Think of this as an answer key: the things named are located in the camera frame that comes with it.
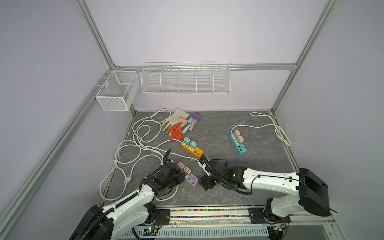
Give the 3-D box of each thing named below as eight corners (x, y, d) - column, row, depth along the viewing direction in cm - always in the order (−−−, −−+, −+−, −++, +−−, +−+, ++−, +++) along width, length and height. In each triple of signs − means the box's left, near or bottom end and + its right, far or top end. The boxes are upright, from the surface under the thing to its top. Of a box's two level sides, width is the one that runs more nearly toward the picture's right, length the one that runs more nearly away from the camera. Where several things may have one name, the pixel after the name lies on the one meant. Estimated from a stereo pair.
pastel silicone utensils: (180, 132, 110) (180, 130, 108) (193, 113, 123) (193, 111, 120) (188, 135, 108) (188, 133, 106) (201, 116, 121) (201, 113, 119)
